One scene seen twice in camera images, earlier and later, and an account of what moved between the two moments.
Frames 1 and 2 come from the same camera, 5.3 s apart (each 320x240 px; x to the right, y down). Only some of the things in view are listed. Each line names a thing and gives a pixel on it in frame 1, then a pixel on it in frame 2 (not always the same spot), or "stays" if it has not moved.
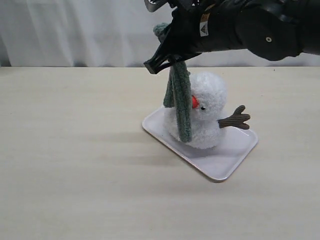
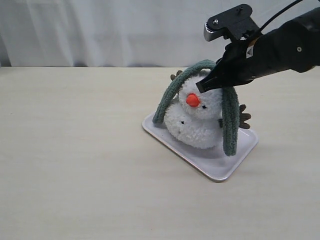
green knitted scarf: (177, 92) → (230, 104)
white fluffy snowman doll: (209, 97) stays
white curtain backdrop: (101, 33) stays
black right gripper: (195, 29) → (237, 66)
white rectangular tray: (218, 162) stays
